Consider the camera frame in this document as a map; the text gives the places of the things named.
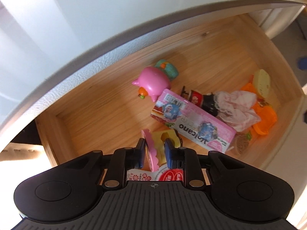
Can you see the pink doll cloth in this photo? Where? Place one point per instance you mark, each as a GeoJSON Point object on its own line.
{"type": "Point", "coordinates": [239, 110]}

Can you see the pink pig toy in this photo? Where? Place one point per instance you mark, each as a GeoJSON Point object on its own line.
{"type": "Point", "coordinates": [153, 81]}

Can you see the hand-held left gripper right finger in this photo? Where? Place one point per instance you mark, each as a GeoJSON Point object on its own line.
{"type": "Point", "coordinates": [169, 155]}

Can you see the pink printed box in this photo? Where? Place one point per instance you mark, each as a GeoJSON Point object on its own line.
{"type": "Point", "coordinates": [191, 117]}

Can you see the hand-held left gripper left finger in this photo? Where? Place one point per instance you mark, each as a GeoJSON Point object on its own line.
{"type": "Point", "coordinates": [141, 153]}

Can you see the small doll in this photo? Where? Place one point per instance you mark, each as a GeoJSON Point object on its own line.
{"type": "Point", "coordinates": [208, 103]}

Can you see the orange toy pumpkin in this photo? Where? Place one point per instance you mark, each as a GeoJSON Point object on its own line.
{"type": "Point", "coordinates": [266, 122]}

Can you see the brown toy burger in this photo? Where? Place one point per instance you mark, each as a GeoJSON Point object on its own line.
{"type": "Point", "coordinates": [241, 143]}

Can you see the yellow toy cheese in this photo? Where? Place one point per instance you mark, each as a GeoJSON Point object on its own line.
{"type": "Point", "coordinates": [261, 82]}

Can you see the wooden drawer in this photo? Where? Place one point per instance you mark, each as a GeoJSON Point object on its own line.
{"type": "Point", "coordinates": [108, 105]}

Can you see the blue object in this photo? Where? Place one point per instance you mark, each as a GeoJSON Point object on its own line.
{"type": "Point", "coordinates": [302, 62]}

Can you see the teal toy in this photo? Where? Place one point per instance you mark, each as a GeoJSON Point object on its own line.
{"type": "Point", "coordinates": [171, 70]}

